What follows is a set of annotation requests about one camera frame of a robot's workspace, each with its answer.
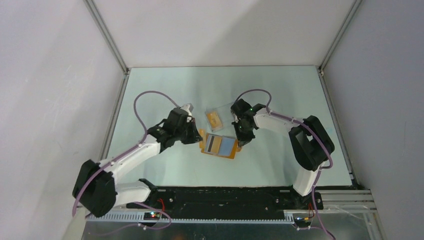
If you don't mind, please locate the clear plastic card tray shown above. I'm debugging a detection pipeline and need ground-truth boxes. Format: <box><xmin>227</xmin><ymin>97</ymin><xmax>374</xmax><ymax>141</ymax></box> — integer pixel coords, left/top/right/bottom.
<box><xmin>205</xmin><ymin>102</ymin><xmax>235</xmax><ymax>133</ymax></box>

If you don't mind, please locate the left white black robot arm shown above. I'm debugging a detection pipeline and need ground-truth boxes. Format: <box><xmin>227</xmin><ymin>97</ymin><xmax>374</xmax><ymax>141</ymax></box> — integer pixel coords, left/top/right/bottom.
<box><xmin>72</xmin><ymin>103</ymin><xmax>202</xmax><ymax>218</ymax></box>

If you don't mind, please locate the left aluminium frame rail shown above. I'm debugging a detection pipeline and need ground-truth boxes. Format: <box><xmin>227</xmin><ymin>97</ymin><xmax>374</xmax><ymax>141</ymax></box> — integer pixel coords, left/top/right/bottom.
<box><xmin>83</xmin><ymin>0</ymin><xmax>131</xmax><ymax>160</ymax></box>

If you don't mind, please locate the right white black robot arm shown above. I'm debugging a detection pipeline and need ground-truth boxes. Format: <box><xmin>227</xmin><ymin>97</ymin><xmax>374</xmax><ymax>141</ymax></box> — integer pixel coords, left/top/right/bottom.
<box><xmin>230</xmin><ymin>98</ymin><xmax>335</xmax><ymax>209</ymax></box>

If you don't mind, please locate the grey slotted cable duct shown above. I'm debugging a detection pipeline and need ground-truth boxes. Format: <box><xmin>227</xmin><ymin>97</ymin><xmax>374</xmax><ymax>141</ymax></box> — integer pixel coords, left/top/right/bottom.
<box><xmin>87</xmin><ymin>211</ymin><xmax>295</xmax><ymax>225</ymax></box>

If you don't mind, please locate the aluminium frame rail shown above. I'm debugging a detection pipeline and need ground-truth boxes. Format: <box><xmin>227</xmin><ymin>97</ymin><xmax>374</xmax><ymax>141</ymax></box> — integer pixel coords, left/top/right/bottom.
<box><xmin>316</xmin><ymin>0</ymin><xmax>364</xmax><ymax>190</ymax></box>
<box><xmin>83</xmin><ymin>0</ymin><xmax>131</xmax><ymax>160</ymax></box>

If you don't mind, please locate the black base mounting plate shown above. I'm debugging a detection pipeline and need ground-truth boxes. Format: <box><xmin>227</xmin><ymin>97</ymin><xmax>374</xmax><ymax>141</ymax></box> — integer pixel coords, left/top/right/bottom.
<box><xmin>143</xmin><ymin>186</ymin><xmax>324</xmax><ymax>220</ymax></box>

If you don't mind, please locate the right aluminium frame rail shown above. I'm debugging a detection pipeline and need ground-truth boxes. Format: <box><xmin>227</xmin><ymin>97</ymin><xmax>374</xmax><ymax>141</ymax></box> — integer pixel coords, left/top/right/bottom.
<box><xmin>316</xmin><ymin>0</ymin><xmax>364</xmax><ymax>190</ymax></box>

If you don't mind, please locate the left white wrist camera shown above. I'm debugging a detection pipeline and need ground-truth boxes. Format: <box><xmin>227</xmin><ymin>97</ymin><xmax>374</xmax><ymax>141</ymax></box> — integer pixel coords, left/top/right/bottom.
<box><xmin>180</xmin><ymin>103</ymin><xmax>194</xmax><ymax>117</ymax></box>

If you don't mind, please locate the orange leather card holder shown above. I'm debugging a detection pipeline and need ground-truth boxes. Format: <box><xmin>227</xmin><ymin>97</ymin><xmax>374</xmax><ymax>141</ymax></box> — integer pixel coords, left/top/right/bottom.
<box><xmin>199</xmin><ymin>129</ymin><xmax>242</xmax><ymax>159</ymax></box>

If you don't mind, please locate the left controller circuit board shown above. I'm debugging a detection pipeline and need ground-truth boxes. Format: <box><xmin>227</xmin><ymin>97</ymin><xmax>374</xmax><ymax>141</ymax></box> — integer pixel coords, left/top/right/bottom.
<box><xmin>143</xmin><ymin>211</ymin><xmax>162</xmax><ymax>222</ymax></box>

